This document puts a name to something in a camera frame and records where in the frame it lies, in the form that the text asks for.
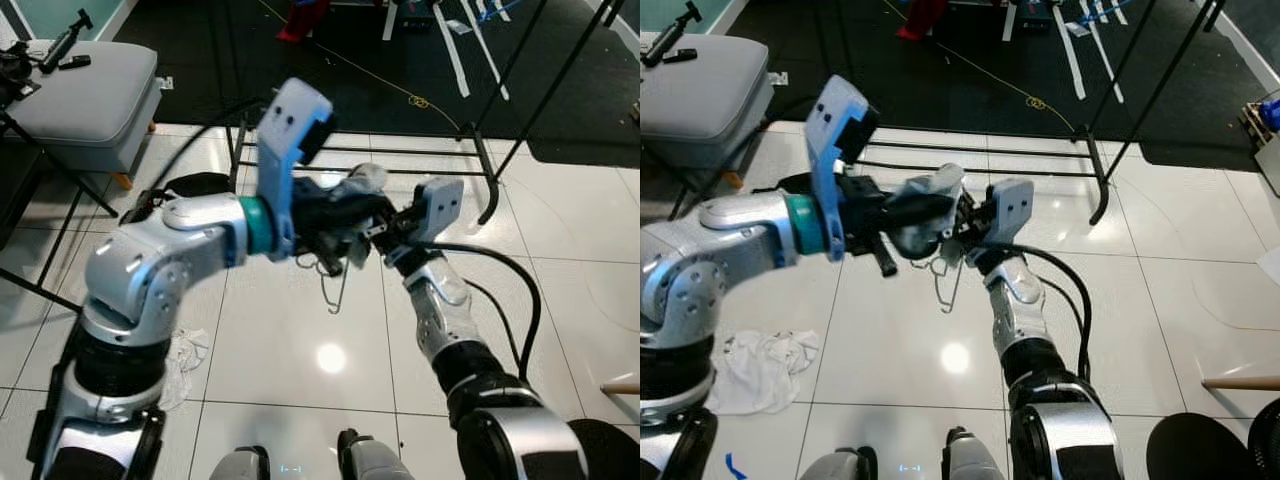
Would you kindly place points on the grey cushioned stool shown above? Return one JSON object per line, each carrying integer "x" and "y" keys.
{"x": 90, "y": 100}
{"x": 700, "y": 90}

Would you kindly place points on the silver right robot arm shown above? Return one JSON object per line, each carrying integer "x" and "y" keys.
{"x": 440, "y": 310}
{"x": 1015, "y": 310}

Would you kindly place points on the grey green garment white lining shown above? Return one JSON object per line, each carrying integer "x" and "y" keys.
{"x": 368, "y": 178}
{"x": 935, "y": 185}

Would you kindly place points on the wooden pallet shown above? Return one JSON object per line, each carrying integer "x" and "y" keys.
{"x": 1258, "y": 128}

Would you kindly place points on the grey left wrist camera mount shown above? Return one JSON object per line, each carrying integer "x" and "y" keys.
{"x": 285, "y": 130}
{"x": 830, "y": 125}

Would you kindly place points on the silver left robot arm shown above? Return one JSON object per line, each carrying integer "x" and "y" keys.
{"x": 150, "y": 260}
{"x": 720, "y": 260}

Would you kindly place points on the white cloth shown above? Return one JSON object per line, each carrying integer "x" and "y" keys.
{"x": 765, "y": 370}
{"x": 185, "y": 360}

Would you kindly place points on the light wooden leg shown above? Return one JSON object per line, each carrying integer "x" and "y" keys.
{"x": 1240, "y": 382}
{"x": 620, "y": 386}

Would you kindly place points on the blue bag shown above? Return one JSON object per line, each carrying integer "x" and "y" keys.
{"x": 1270, "y": 105}

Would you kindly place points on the robot right leg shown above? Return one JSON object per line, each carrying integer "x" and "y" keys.
{"x": 375, "y": 462}
{"x": 975, "y": 462}

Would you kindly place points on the black metal clothes rack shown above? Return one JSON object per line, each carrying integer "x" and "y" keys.
{"x": 1098, "y": 190}
{"x": 490, "y": 180}

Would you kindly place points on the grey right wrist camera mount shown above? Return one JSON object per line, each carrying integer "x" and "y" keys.
{"x": 440, "y": 205}
{"x": 1010, "y": 205}

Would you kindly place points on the robot leg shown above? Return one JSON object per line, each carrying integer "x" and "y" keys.
{"x": 375, "y": 462}
{"x": 975, "y": 462}
{"x": 240, "y": 466}
{"x": 840, "y": 466}

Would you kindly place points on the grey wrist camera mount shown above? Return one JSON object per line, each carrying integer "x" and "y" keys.
{"x": 1010, "y": 205}
{"x": 440, "y": 205}
{"x": 830, "y": 125}
{"x": 285, "y": 130}

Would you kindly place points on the black handheld tripod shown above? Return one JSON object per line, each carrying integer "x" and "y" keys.
{"x": 672, "y": 35}
{"x": 65, "y": 42}

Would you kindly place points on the robot left leg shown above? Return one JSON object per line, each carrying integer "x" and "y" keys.
{"x": 840, "y": 466}
{"x": 240, "y": 466}

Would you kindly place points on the black round seat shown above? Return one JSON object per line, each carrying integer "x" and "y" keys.
{"x": 1210, "y": 445}
{"x": 610, "y": 455}

